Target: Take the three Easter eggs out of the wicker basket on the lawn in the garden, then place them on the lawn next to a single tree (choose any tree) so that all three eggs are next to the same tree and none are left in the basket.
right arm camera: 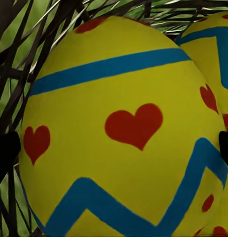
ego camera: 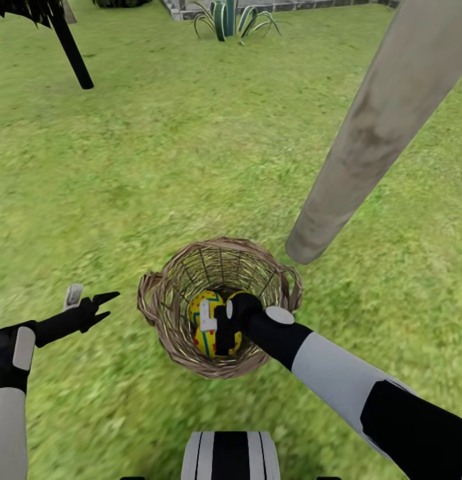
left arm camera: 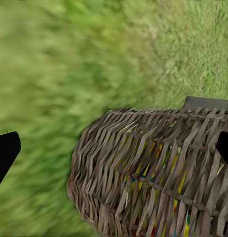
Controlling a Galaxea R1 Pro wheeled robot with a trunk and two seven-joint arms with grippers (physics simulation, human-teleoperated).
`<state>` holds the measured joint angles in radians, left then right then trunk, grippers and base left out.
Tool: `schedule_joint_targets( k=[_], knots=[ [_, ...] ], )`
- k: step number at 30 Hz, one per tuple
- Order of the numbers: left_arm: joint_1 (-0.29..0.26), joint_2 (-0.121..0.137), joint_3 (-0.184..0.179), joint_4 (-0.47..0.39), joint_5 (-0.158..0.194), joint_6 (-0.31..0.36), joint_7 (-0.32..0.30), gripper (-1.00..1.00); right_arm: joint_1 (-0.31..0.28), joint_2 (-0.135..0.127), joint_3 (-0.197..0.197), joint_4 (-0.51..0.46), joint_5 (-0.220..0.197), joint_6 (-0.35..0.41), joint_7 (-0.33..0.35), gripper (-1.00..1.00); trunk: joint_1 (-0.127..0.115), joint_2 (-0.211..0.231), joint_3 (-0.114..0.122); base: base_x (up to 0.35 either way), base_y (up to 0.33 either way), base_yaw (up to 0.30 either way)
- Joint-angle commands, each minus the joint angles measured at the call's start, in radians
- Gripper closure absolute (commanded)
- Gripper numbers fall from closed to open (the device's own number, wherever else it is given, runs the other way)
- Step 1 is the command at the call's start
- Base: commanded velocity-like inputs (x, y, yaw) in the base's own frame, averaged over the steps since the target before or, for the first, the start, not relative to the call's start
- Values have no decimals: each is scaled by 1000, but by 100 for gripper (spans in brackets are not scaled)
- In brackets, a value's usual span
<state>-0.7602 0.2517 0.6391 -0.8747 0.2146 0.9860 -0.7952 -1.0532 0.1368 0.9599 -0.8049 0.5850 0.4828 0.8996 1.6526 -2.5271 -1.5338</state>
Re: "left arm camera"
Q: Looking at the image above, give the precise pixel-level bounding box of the wicker basket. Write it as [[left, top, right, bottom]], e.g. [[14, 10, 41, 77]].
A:
[[67, 107, 228, 237]]

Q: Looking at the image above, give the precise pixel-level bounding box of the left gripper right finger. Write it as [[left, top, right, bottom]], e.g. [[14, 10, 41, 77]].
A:
[[217, 131, 228, 164]]

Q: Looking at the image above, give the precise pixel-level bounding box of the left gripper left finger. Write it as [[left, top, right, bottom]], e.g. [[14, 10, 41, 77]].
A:
[[0, 131, 21, 184]]

